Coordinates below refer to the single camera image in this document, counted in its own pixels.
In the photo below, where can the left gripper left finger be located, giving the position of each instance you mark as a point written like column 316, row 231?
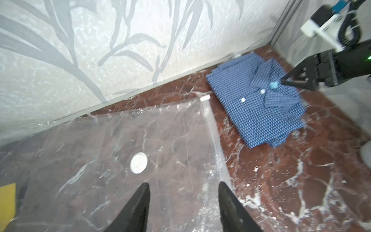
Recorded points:
column 134, row 215

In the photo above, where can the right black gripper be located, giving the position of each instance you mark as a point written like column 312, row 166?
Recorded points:
column 330, row 67

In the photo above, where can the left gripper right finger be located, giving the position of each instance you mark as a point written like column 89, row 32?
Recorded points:
column 233, row 216

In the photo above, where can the blue checked shirt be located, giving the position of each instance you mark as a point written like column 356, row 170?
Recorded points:
column 262, row 109

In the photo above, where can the clear plastic vacuum bag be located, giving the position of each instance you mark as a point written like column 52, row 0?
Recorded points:
column 78, row 176

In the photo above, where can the yellow silicone spatula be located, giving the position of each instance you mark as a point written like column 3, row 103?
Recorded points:
column 8, row 204

